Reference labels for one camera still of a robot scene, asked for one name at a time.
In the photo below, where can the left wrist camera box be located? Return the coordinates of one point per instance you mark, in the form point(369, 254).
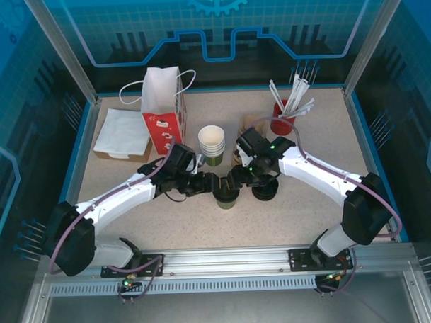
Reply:
point(200, 160)

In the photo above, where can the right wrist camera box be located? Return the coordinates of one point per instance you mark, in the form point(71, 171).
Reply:
point(240, 155)

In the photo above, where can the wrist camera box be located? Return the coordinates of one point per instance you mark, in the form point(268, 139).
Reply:
point(240, 155)
point(200, 160)

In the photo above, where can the red white paper gift bag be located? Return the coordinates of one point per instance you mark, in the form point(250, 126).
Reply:
point(163, 99)

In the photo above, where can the steel shelf panel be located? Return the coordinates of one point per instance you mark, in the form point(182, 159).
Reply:
point(224, 310)

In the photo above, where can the white napkin stack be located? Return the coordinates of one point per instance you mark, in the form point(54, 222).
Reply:
point(122, 129)

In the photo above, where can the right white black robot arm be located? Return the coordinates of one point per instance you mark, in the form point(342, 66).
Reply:
point(318, 168)

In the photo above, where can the green paper coffee cup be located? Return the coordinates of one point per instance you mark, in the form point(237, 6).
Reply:
point(227, 204)

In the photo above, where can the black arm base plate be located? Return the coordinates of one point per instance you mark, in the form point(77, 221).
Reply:
point(300, 261)
point(152, 268)

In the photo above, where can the aluminium mounting rail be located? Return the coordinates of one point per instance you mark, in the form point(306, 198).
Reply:
point(222, 260)

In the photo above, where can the stack of pulp cup carriers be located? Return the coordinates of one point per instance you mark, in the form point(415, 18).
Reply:
point(247, 120)

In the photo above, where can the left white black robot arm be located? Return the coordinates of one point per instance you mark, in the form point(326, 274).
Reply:
point(114, 198)

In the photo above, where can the aluminium frame post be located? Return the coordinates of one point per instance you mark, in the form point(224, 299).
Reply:
point(63, 53)
point(370, 42)

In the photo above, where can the brown cardboard tray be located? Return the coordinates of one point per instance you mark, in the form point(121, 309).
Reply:
point(137, 158)

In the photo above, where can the red straw holder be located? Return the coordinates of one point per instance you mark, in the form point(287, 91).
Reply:
point(283, 127)

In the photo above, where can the stack of paper cups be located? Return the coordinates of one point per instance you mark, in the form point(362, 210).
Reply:
point(211, 137)

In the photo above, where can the stack of black lids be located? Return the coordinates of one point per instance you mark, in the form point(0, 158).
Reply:
point(264, 194)

